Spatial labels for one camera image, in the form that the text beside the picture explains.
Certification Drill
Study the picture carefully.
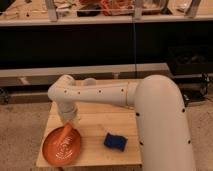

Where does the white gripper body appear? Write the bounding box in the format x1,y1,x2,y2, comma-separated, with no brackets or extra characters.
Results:
58,104,78,123

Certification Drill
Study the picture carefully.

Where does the background workbench shelf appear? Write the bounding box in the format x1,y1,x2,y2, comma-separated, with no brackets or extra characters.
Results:
0,0,213,27

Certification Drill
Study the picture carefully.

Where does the orange pepper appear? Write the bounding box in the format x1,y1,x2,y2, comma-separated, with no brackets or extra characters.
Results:
56,123,72,147

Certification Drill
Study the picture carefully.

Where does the wooden table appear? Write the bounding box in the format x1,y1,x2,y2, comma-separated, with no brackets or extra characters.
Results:
35,78,191,168

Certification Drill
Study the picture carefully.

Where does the blue crumpled cloth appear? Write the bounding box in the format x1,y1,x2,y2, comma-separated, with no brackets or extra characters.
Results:
104,133,127,151

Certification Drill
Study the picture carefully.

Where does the dark device on floor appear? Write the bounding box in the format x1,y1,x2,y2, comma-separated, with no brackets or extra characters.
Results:
182,93,190,107

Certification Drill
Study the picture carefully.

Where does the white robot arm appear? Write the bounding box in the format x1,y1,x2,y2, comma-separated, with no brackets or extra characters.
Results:
48,75,196,171

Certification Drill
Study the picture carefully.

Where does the orange ceramic bowl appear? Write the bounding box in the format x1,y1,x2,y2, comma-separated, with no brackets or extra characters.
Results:
42,127,81,166

